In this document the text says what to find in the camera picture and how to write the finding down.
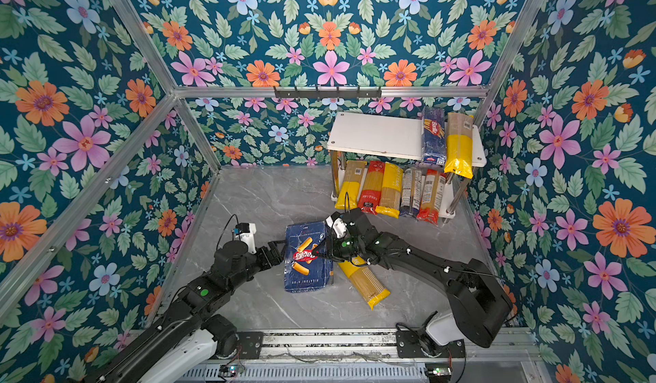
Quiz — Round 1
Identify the white-label clear spaghetti pack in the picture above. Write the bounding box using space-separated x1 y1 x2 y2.
400 167 423 217

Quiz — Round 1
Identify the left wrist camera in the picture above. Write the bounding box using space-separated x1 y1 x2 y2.
234 222 256 254

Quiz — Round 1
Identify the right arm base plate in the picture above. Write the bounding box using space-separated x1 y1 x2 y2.
396 324 466 359

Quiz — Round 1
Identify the blue Barilla pasta box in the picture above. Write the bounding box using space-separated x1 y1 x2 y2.
284 221 333 293

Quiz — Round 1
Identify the black hook rail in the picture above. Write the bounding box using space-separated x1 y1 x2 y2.
273 87 383 99

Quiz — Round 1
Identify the yellow Pastatime spaghetti pack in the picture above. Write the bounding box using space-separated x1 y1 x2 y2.
338 257 391 311

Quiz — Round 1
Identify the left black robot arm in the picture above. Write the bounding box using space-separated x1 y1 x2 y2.
81 241 286 382

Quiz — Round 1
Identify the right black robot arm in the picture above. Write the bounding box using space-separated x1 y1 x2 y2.
325 210 513 348

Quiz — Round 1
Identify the yellow-ended spaghetti pack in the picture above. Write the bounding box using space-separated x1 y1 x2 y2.
444 112 473 179

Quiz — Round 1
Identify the red-yellow labelled spaghetti pack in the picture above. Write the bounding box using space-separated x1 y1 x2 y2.
417 169 446 225

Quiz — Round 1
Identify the narrow yellow spaghetti pack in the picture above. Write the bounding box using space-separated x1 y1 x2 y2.
376 163 403 218

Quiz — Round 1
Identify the blue Barilla spaghetti pack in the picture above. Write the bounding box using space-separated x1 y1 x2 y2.
422 107 447 167

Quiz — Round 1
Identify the red spaghetti pack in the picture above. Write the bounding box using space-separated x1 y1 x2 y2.
358 161 385 215

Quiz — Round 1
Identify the wide yellow spaghetti pack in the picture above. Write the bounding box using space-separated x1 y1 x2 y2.
335 160 367 210

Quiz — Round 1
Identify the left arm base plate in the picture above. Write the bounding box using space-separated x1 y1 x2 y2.
236 331 265 360

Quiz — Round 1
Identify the white two-tier shelf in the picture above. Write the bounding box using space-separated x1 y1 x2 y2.
326 111 488 221

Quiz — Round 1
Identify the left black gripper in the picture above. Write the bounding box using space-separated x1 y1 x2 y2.
225 240 290 294

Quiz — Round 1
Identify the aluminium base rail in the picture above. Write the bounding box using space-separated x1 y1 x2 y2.
227 328 541 364

